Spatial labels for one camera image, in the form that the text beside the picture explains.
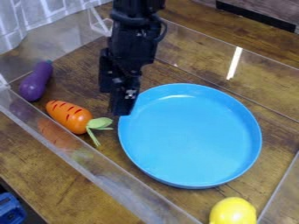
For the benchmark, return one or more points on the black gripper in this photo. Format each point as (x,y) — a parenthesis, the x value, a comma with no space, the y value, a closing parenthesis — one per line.
(131,50)

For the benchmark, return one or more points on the orange toy carrot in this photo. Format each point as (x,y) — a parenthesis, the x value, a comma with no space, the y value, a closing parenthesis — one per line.
(77,119)

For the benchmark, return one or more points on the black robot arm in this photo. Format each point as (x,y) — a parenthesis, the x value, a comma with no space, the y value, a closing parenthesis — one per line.
(135,9)

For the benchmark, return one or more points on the purple toy eggplant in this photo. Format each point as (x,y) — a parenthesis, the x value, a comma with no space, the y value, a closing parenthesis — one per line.
(33,85)

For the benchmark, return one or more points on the blue round plate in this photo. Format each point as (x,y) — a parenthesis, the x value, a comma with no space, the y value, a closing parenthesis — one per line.
(190,136)

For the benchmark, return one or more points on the blue object at corner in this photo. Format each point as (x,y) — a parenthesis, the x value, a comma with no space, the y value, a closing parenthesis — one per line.
(13,213)

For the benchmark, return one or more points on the yellow toy lemon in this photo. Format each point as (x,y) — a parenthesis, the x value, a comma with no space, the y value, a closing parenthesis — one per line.
(233,211)

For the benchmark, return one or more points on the clear acrylic tray wall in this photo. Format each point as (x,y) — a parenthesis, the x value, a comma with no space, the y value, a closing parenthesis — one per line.
(90,185)

